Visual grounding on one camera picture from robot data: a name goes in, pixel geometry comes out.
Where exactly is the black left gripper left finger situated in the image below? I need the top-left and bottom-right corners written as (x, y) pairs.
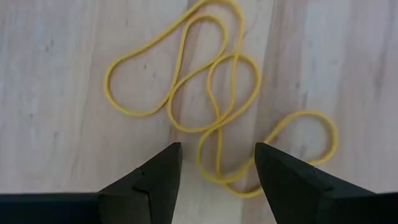
top-left (0, 142), bottom-right (183, 224)

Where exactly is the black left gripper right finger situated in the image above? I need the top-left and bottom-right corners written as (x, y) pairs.
top-left (254, 142), bottom-right (398, 224)

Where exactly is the yellow rubber band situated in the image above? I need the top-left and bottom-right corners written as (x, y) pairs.
top-left (197, 54), bottom-right (262, 184)
top-left (104, 0), bottom-right (246, 133)
top-left (167, 14), bottom-right (229, 133)
top-left (225, 110), bottom-right (340, 198)

